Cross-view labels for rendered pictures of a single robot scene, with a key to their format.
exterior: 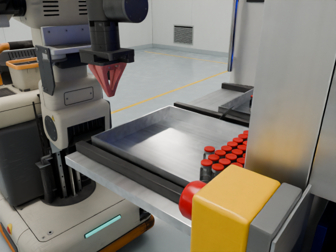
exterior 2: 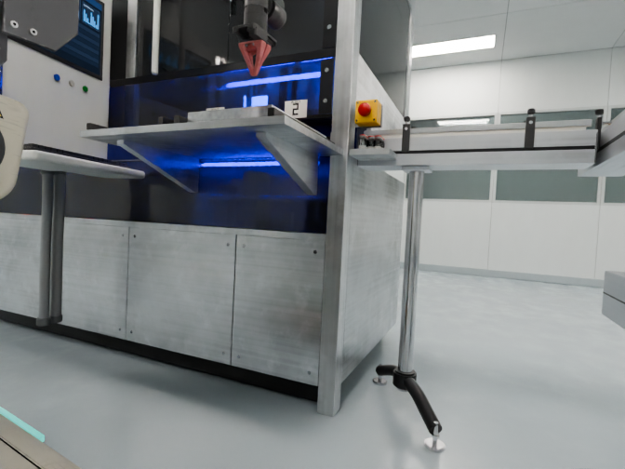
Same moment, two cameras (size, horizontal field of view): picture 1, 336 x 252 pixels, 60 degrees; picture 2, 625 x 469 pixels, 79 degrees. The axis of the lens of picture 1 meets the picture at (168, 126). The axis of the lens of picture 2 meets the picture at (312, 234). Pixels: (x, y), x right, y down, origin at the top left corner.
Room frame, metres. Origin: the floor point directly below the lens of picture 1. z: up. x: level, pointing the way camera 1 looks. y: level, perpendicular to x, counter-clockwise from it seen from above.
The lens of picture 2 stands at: (0.70, 1.08, 0.64)
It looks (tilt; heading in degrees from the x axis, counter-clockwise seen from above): 2 degrees down; 254
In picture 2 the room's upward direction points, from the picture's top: 3 degrees clockwise
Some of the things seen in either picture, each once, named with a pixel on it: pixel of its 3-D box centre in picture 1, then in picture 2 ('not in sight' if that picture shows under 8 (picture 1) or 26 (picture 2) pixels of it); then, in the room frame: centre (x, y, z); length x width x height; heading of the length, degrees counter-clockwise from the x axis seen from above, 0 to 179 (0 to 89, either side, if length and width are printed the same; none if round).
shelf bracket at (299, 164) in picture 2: not in sight; (290, 167); (0.47, -0.02, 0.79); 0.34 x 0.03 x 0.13; 51
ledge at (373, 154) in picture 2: not in sight; (374, 155); (0.17, -0.09, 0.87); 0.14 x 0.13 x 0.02; 51
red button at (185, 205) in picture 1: (200, 202); (365, 110); (0.24, -0.03, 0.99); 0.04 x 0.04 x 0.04; 51
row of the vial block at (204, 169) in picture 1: (228, 156); not in sight; (0.49, -0.12, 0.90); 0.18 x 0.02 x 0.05; 140
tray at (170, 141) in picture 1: (191, 146); (262, 131); (0.55, -0.05, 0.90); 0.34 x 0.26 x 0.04; 50
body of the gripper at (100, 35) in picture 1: (105, 39); (255, 26); (0.60, 0.13, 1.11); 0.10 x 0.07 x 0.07; 50
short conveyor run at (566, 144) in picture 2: not in sight; (464, 143); (-0.10, 0.00, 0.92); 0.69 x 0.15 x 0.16; 141
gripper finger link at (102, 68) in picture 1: (105, 74); (251, 54); (0.61, 0.13, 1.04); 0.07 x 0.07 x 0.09; 50
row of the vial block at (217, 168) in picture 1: (238, 159); not in sight; (0.48, -0.13, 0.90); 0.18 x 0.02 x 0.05; 140
